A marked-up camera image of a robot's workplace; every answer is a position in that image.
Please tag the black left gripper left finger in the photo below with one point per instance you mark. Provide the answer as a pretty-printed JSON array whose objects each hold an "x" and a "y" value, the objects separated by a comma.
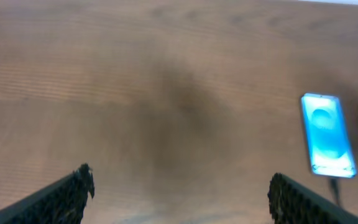
[{"x": 61, "y": 202}]

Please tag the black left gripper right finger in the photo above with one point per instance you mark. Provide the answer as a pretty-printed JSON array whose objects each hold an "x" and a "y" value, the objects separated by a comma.
[{"x": 291, "y": 202}]

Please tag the blue Galaxy smartphone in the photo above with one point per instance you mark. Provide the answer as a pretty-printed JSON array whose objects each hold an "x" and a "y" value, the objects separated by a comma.
[{"x": 329, "y": 147}]

